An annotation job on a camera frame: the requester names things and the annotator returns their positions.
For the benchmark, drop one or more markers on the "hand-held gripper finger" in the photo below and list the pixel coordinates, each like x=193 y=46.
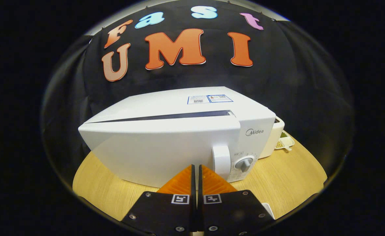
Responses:
x=193 y=183
x=200 y=183

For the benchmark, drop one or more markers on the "white microwave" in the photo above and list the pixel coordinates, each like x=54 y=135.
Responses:
x=166 y=144

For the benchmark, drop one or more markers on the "white rectangular plate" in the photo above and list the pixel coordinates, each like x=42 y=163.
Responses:
x=268 y=209

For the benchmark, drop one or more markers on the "small white countertop appliance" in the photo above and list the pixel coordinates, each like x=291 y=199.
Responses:
x=272 y=141

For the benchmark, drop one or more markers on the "small white bean dish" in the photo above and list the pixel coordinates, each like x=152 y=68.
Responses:
x=285 y=141

